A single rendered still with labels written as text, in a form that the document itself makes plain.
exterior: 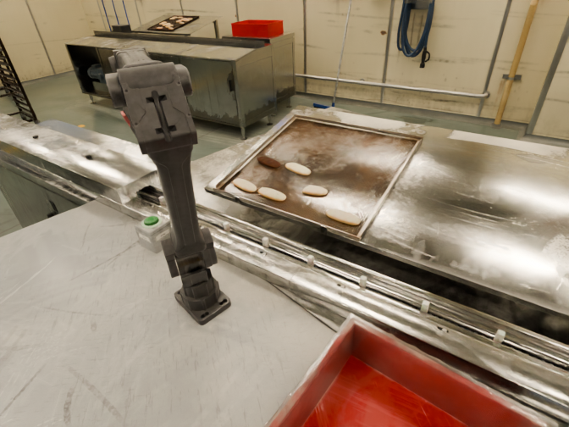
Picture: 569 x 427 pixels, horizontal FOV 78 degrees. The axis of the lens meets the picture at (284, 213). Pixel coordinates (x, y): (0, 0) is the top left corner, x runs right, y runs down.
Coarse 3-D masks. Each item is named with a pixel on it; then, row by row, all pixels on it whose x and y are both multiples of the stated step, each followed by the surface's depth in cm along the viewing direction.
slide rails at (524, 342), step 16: (144, 192) 120; (208, 224) 103; (272, 240) 96; (288, 256) 90; (304, 256) 90; (320, 272) 85; (352, 272) 84; (384, 288) 80; (400, 304) 76; (432, 304) 75; (464, 320) 71; (480, 320) 71; (480, 336) 68; (512, 336) 68; (512, 352) 65; (544, 352) 65; (560, 352) 65
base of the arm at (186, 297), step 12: (192, 288) 75; (204, 288) 76; (216, 288) 79; (180, 300) 81; (192, 300) 77; (204, 300) 77; (216, 300) 80; (228, 300) 81; (192, 312) 78; (204, 312) 78; (216, 312) 78
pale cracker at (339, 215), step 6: (330, 210) 96; (336, 210) 96; (330, 216) 95; (336, 216) 94; (342, 216) 94; (348, 216) 93; (354, 216) 93; (342, 222) 93; (348, 222) 92; (354, 222) 92
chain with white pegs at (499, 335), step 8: (136, 192) 121; (160, 200) 113; (224, 224) 100; (232, 232) 101; (264, 240) 93; (272, 248) 94; (312, 256) 87; (312, 264) 88; (328, 272) 86; (352, 280) 83; (360, 280) 80; (368, 288) 81; (408, 304) 77; (424, 304) 73; (424, 312) 74; (448, 320) 73; (464, 328) 71; (488, 336) 69; (496, 336) 67; (504, 336) 66; (504, 344) 68; (528, 352) 66; (544, 360) 65; (560, 368) 63
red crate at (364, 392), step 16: (352, 368) 67; (368, 368) 67; (336, 384) 64; (352, 384) 64; (368, 384) 64; (384, 384) 64; (320, 400) 62; (336, 400) 62; (352, 400) 62; (368, 400) 62; (384, 400) 62; (400, 400) 61; (416, 400) 61; (320, 416) 60; (336, 416) 60; (352, 416) 60; (368, 416) 59; (384, 416) 59; (400, 416) 59; (416, 416) 59; (432, 416) 59; (448, 416) 59
